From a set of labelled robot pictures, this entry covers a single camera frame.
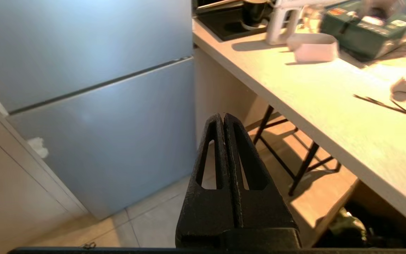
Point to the dark green box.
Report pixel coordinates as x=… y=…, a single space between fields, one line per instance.
x=361 y=31

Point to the white rectangular container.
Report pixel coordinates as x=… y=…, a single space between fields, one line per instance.
x=314 y=49

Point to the silver fridge upper door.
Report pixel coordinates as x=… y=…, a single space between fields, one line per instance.
x=83 y=46

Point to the black thin stick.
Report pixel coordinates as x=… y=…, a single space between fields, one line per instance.
x=389 y=106

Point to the black induction cooktop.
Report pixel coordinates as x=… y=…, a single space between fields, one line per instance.
x=224 y=21

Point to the black metal stool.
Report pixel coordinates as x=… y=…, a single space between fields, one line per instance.
x=301 y=165

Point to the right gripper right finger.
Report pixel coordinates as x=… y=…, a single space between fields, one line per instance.
x=266 y=211

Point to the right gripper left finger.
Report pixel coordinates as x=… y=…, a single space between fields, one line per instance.
x=206 y=211

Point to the white spray bottle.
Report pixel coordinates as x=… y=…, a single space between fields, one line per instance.
x=284 y=21

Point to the white cabinet panel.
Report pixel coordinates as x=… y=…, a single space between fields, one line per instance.
x=12 y=190

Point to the black mug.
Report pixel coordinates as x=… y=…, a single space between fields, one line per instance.
x=255 y=12

